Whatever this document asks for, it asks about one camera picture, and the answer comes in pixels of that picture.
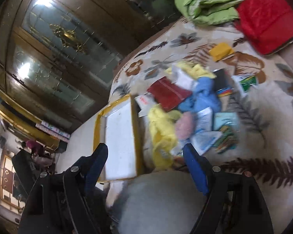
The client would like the pink knitted cloth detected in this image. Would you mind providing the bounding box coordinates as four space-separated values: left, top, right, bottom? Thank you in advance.
174 113 198 141

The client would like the teal booklet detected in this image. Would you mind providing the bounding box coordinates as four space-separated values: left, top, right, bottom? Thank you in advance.
213 112 240 132

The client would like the blue towel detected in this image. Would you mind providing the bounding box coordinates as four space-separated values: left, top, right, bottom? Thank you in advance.
178 77 222 115

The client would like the green folded blanket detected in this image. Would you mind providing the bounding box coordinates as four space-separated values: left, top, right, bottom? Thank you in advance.
174 0 255 26

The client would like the yellow sponge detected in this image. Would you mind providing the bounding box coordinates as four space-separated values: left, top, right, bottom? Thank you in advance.
208 43 235 62

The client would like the pack of crayons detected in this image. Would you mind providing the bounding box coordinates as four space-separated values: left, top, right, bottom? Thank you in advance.
215 125 238 154

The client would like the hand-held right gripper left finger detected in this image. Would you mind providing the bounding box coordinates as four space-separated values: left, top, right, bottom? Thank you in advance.
18 143 111 234

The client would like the gold framed wall panel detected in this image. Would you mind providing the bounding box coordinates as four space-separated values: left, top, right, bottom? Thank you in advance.
0 150 19 209

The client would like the green and white sachet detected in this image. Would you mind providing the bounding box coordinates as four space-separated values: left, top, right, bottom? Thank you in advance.
232 74 259 93

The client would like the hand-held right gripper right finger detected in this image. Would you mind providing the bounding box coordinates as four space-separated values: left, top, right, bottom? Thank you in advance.
183 143 274 234

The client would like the yellow-edged white tray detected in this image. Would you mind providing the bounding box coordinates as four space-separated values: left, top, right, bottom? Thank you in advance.
93 94 144 182

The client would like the white packet with red print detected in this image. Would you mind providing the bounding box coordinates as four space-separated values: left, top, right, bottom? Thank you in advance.
134 94 157 117

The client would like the white printed long box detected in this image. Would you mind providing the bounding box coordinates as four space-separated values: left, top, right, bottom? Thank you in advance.
36 121 72 140

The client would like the large white and blue packet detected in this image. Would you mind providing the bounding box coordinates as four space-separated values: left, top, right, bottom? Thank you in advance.
186 131 223 155

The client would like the wooden cabinet with glass doors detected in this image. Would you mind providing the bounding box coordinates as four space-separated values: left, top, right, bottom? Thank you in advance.
0 0 191 134

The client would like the black pack of coloured pens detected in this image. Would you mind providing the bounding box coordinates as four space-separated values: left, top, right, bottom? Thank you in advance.
213 69 234 97

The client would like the long yellow cloth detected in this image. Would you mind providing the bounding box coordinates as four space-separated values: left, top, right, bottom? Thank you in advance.
148 105 183 172

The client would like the leaf printed blanket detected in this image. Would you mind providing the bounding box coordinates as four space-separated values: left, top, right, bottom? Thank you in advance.
107 17 293 226

